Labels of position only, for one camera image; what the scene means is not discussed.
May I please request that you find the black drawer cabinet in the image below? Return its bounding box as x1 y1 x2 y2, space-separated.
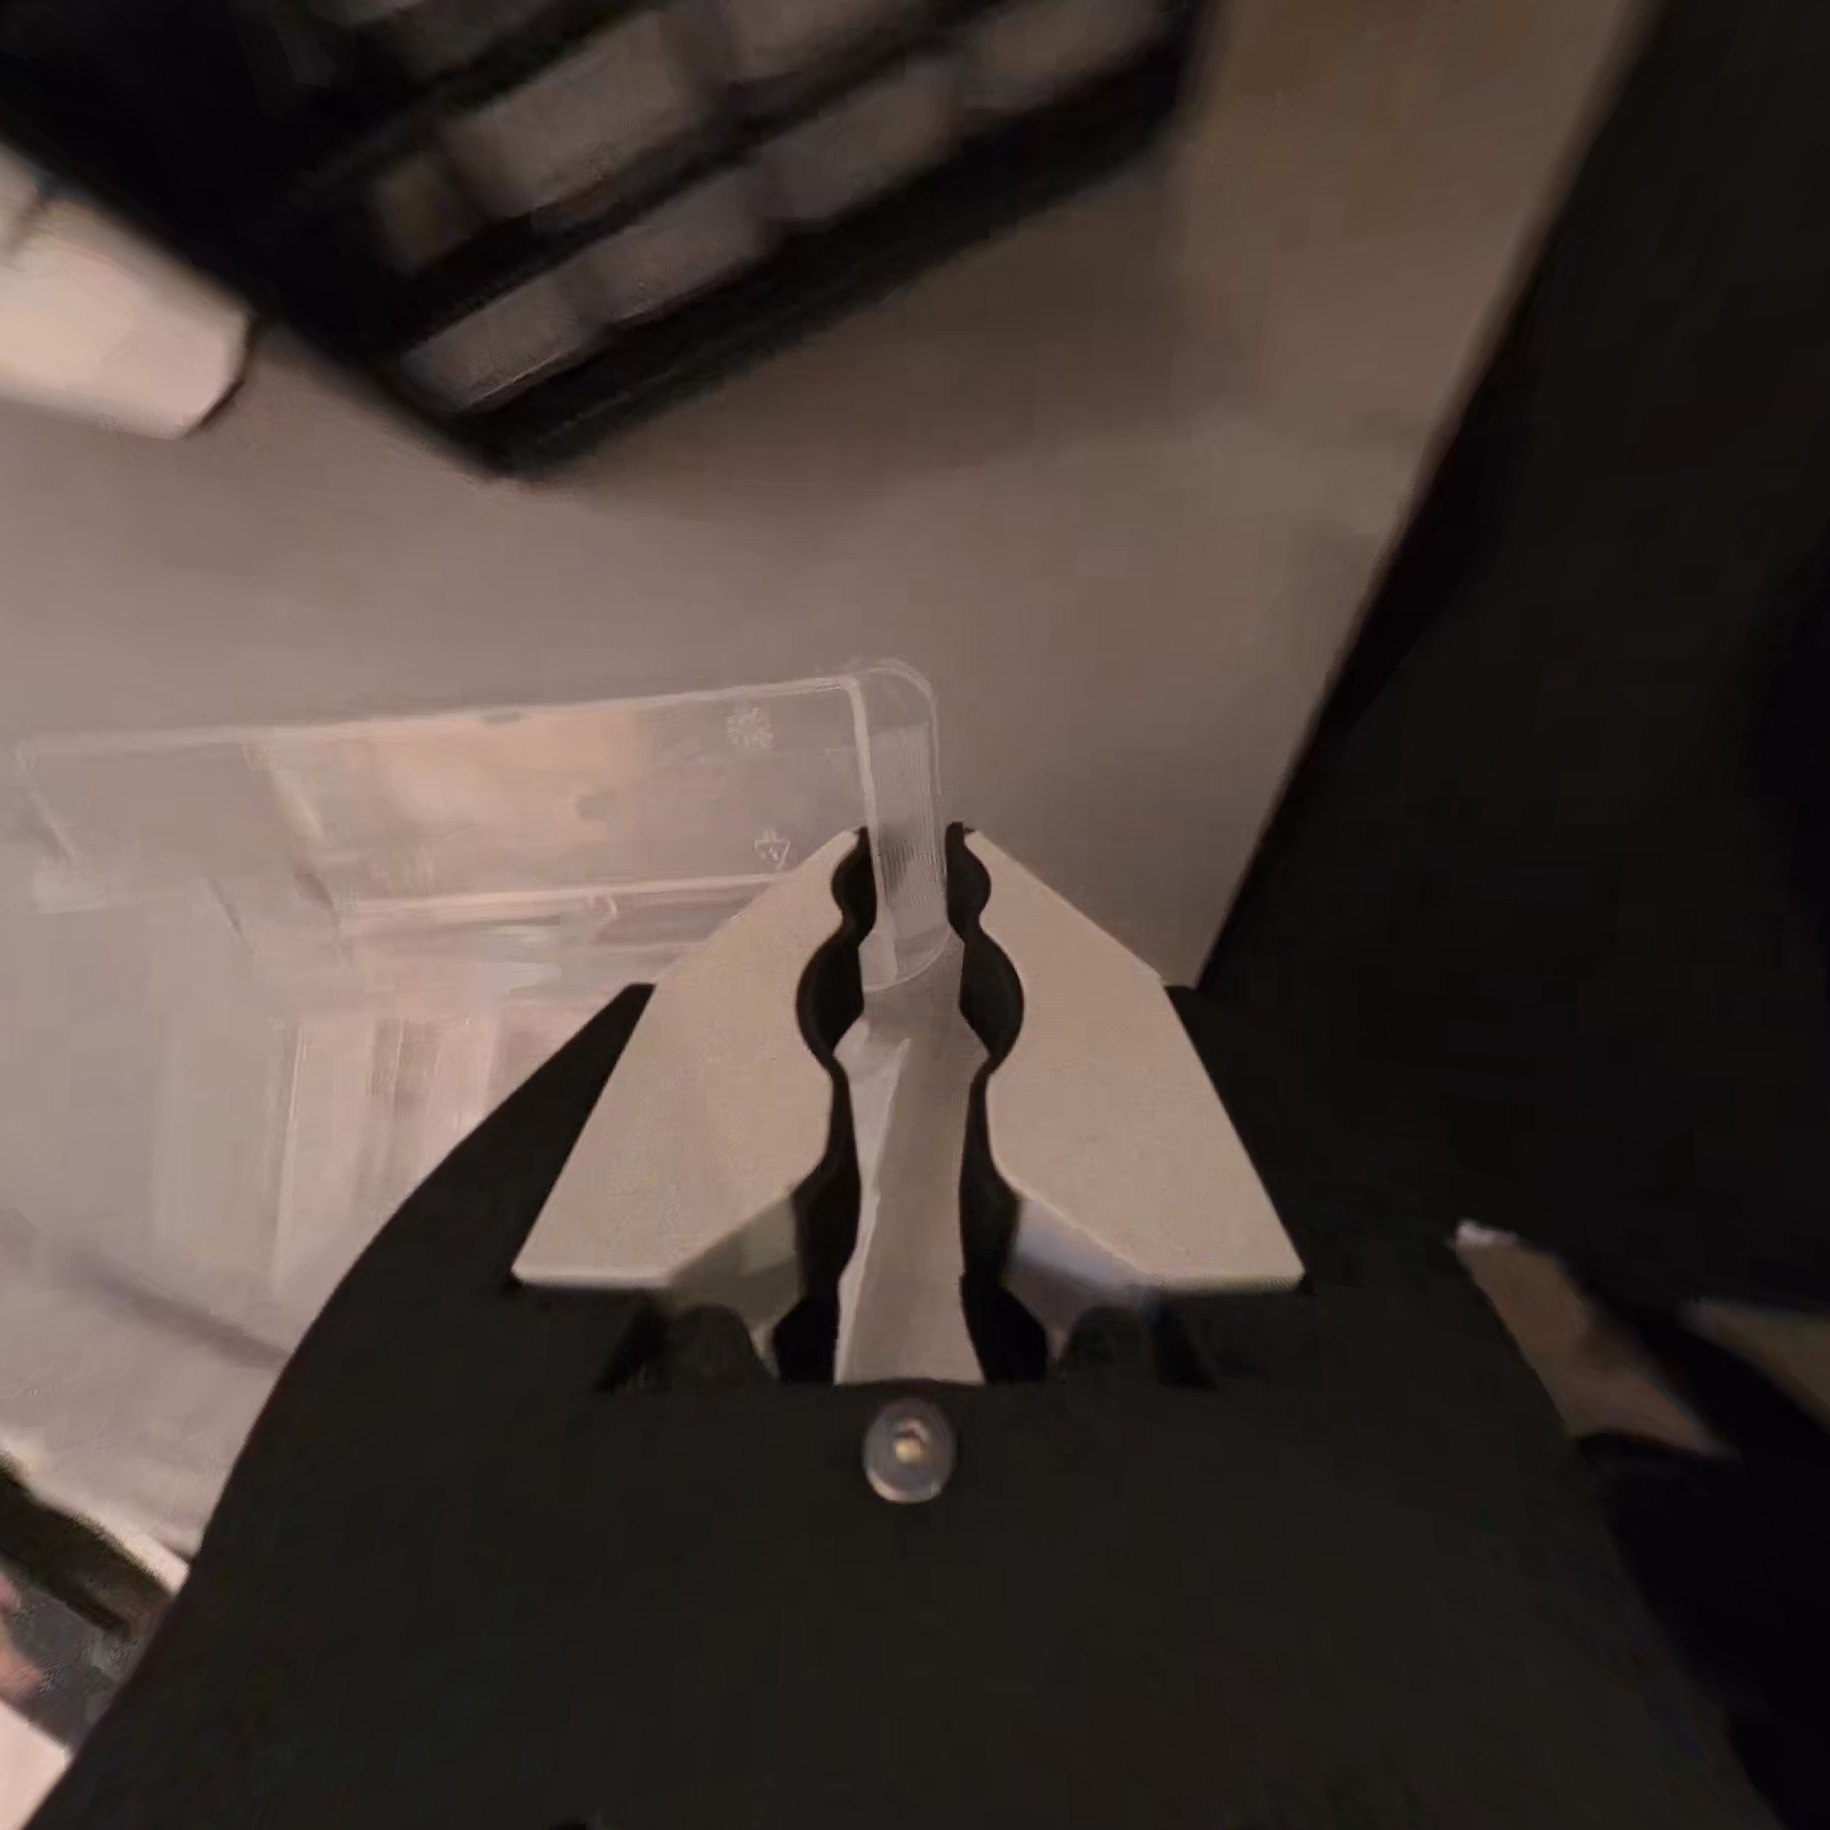
0 0 1200 477

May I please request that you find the large clear storage box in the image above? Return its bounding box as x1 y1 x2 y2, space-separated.
0 858 661 1559

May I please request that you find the clear plastic drawer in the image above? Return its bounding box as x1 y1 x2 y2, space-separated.
17 657 990 1387

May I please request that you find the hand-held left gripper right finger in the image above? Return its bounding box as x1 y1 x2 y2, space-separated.
948 823 1305 1383

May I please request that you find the person's black clothing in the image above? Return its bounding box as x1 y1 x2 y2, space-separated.
1198 0 1830 1830

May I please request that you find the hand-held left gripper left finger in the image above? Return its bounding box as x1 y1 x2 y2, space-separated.
510 829 872 1383

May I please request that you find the set of small clear drawers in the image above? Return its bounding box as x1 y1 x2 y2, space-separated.
365 0 1190 409

